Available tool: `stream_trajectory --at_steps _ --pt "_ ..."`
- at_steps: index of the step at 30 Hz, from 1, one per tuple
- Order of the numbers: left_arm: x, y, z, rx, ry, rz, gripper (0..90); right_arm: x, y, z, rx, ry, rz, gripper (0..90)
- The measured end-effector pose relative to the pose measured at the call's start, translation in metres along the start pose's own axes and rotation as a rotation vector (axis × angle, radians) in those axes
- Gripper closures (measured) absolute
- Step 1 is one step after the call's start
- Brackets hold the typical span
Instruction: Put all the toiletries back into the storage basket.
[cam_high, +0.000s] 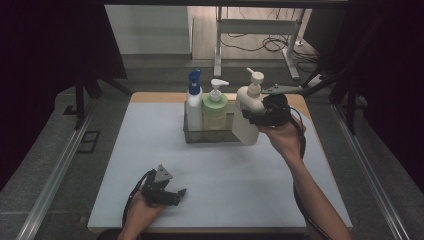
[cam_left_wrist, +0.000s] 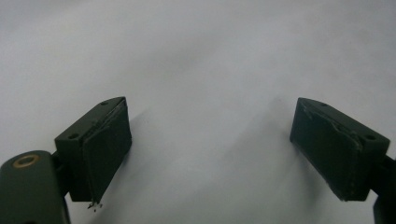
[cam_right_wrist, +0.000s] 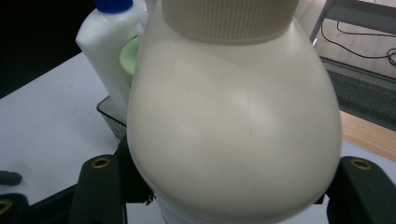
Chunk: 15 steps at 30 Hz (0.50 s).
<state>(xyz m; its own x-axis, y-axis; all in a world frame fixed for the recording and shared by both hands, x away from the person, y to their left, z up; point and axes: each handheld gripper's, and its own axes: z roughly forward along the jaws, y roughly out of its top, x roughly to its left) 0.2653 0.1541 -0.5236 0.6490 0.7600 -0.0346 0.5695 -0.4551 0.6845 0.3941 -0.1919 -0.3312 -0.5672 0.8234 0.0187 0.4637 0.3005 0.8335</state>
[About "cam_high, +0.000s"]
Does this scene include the black metal stand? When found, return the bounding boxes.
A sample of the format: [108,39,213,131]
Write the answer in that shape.
[293,13,368,135]
[74,66,133,130]

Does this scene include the black curtain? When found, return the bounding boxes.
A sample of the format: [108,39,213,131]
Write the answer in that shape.
[303,0,424,185]
[0,0,128,192]

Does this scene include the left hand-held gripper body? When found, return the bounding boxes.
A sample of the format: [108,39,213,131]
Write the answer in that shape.
[141,164,176,207]

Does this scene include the white desk frame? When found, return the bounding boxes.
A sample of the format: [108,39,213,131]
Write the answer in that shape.
[213,6,306,81]

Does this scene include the white spray bottle blue cap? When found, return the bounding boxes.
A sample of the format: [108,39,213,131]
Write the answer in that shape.
[185,68,204,132]

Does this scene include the cream pump bottle orange label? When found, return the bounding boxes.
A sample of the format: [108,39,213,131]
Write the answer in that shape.
[231,67,266,146]

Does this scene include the person's right hand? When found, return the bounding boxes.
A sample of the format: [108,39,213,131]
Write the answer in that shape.
[258,114,307,162]

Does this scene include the aluminium rail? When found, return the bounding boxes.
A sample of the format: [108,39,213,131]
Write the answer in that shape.
[16,103,96,240]
[331,103,410,240]

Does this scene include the right hand-held gripper cable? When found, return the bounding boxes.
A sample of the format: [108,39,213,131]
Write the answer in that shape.
[289,106,329,240]

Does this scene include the black floor cables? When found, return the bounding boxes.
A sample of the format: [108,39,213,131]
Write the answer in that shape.
[219,8,322,73]

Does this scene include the white power strip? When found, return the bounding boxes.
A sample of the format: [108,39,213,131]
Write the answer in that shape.
[308,74,326,88]

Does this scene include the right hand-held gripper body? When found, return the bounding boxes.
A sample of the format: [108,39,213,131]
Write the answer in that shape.
[261,83,303,128]

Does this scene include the person's left hand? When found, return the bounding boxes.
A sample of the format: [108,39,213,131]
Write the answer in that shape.
[128,192,168,232]

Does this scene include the green pump bottle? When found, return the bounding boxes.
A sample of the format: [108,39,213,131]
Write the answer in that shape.
[202,78,231,132]

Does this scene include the white table mat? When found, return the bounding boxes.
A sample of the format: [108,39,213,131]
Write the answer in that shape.
[87,101,353,231]

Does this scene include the metal mesh basket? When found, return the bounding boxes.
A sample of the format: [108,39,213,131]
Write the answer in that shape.
[182,99,245,145]

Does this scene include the white panel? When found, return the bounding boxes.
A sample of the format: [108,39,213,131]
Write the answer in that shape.
[104,4,194,56]

